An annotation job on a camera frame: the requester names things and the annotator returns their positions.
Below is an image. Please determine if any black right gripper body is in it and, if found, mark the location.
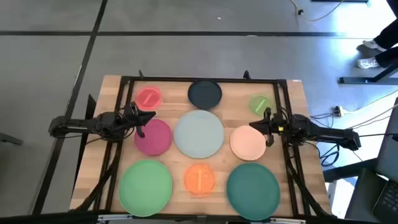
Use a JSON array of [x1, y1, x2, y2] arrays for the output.
[[263, 106, 294, 147]]

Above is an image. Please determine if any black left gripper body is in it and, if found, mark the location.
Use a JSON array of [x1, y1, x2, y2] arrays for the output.
[[122, 101, 147, 139]]

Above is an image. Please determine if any small red translucent plate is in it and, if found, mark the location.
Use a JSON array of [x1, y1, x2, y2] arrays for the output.
[[135, 86, 164, 112]]

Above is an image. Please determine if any small green translucent plate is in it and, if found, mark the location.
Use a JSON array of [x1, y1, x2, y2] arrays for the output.
[[248, 94, 275, 117]]

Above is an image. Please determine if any peach plastic plate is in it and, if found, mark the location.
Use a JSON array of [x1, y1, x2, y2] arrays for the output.
[[229, 124, 267, 162]]

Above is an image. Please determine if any magenta plastic plate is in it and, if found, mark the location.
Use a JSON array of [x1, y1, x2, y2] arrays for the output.
[[134, 118, 174, 157]]

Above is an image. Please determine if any dark navy plastic plate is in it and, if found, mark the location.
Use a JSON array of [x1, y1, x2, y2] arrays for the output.
[[187, 79, 223, 110]]

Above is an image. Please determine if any large dark teal plate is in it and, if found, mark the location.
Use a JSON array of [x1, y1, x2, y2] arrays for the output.
[[226, 162, 281, 222]]

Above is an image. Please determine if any large light green plate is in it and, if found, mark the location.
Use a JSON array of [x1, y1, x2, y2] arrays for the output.
[[118, 159, 174, 218]]

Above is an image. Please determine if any small orange translucent plate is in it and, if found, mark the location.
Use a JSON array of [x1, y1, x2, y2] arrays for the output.
[[183, 164, 216, 198]]

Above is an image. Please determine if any large light blue plate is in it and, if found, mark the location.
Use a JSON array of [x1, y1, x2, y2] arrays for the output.
[[173, 109, 225, 159]]

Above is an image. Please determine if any black metal stand base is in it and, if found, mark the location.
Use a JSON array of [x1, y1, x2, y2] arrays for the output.
[[338, 62, 398, 85]]

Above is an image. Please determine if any person's white shoe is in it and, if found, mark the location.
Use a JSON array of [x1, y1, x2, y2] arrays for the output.
[[357, 57, 381, 70], [362, 39, 387, 52]]

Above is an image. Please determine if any dark grey side table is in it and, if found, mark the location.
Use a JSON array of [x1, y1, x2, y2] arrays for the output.
[[344, 167, 391, 222]]

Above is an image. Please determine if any grey laptop lid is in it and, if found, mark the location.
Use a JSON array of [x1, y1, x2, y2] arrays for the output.
[[375, 98, 398, 184]]

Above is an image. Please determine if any grey chair base leg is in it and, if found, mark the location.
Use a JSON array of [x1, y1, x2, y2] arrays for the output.
[[0, 132, 24, 146]]

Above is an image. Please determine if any person's leg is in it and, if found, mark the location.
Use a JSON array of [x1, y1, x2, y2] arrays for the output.
[[374, 0, 398, 50], [374, 46, 398, 68]]

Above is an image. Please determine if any black laptop keyboard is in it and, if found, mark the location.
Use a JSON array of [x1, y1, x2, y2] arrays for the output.
[[372, 179, 398, 224]]

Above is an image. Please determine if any black cable loop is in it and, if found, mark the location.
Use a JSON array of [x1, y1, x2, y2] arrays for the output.
[[319, 136, 341, 167]]

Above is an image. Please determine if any black metal frame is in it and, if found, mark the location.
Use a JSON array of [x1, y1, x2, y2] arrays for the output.
[[0, 70, 374, 224]]

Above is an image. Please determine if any silver metal bracket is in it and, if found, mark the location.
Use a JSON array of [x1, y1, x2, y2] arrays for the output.
[[269, 217, 307, 224], [97, 213, 134, 222]]

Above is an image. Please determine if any thin black cable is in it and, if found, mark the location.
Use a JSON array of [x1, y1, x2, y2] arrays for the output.
[[357, 133, 398, 139]]

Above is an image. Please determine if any yellow floor cable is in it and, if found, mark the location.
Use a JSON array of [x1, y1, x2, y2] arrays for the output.
[[289, 0, 345, 22]]

